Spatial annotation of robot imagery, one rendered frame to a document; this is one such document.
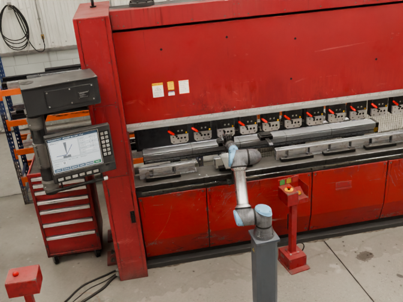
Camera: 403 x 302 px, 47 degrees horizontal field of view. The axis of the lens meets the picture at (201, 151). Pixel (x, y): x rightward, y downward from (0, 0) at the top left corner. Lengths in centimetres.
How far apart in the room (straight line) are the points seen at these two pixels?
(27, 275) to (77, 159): 84
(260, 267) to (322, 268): 103
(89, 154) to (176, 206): 106
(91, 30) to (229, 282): 238
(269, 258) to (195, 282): 99
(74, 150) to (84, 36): 79
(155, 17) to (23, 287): 210
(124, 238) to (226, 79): 160
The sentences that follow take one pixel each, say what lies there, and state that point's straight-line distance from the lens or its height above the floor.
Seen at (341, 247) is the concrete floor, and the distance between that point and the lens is 467.
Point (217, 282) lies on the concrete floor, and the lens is 423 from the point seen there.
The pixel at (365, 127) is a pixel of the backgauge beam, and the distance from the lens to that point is 480.
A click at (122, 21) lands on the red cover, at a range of 362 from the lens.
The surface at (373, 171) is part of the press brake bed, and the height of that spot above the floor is 68.
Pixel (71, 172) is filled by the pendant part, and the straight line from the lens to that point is 343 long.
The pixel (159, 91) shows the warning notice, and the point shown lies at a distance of 377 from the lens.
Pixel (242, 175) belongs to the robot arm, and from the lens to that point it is 330.
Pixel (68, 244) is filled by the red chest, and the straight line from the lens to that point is 460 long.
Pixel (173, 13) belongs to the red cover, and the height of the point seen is 224.
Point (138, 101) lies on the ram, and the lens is 378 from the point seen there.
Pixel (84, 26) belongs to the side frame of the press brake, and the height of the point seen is 224.
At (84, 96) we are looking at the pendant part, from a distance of 328.
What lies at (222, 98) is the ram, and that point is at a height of 152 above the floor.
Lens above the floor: 278
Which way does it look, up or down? 25 degrees down
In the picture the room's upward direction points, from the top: 4 degrees counter-clockwise
